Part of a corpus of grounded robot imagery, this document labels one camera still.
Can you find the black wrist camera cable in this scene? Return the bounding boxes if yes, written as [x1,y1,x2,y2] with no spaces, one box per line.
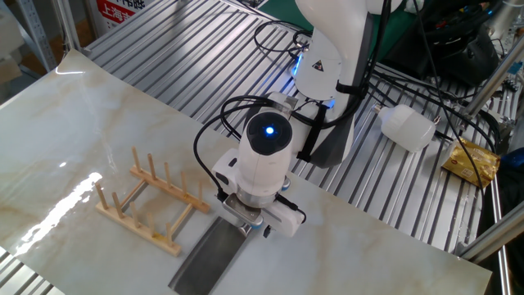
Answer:
[192,94,307,225]

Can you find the black cables on table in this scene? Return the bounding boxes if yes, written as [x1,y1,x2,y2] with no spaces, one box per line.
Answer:
[355,57,501,155]

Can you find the thick aluminium frame beam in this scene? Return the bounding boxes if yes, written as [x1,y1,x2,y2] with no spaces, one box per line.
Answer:
[455,200,524,264]

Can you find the slanted aluminium frame post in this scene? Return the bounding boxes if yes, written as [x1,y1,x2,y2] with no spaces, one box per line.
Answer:
[462,34,524,120]

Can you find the wooden peg knife rack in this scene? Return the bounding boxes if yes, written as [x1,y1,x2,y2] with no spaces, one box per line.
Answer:
[94,146,211,258]

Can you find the blue round object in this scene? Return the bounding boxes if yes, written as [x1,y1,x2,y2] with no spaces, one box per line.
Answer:
[499,147,524,170]

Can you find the red sign with white characters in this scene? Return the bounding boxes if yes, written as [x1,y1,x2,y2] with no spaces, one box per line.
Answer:
[95,0,147,33]

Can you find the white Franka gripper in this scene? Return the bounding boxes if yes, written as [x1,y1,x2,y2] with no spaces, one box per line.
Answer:
[210,147,307,239]

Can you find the gold foil snack packet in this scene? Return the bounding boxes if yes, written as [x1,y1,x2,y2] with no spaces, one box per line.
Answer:
[440,137,501,189]

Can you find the white plastic bottle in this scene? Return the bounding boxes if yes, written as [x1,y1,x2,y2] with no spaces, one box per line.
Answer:
[373,102,437,153]

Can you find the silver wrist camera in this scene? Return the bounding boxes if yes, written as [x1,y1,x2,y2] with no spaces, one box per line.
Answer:
[222,193,265,230]

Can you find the green cutting mat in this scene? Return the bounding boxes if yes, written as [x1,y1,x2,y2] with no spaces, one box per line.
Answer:
[257,0,414,63]

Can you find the marble pattern table mat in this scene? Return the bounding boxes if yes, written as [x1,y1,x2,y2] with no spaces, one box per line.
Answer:
[0,48,493,295]

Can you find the black equipment bag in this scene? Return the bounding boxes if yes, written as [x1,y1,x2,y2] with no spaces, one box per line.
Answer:
[382,0,505,88]

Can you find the steel cleaver knife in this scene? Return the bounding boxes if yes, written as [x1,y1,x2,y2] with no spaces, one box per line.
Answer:
[168,216,252,295]

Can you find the thin aluminium frame post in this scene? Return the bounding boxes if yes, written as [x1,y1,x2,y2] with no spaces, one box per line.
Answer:
[52,0,83,53]

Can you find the perforated steel shelf upright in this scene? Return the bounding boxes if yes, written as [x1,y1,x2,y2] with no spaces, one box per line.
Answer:
[15,0,57,74]

